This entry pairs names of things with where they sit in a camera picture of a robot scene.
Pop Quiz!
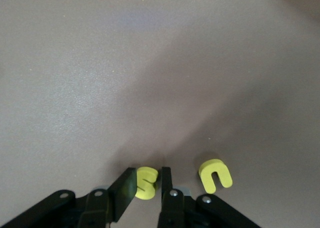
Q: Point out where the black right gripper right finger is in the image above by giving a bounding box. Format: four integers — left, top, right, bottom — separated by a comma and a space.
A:
157, 166, 198, 228

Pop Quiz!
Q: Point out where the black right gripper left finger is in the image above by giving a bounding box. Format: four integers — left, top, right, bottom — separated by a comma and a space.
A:
79, 167, 138, 228

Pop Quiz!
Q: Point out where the yellow foam letter s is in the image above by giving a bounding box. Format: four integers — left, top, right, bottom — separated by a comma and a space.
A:
134, 166, 159, 201

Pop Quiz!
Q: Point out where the yellow foam letter u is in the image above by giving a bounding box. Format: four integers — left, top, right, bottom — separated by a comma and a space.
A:
198, 159, 233, 194

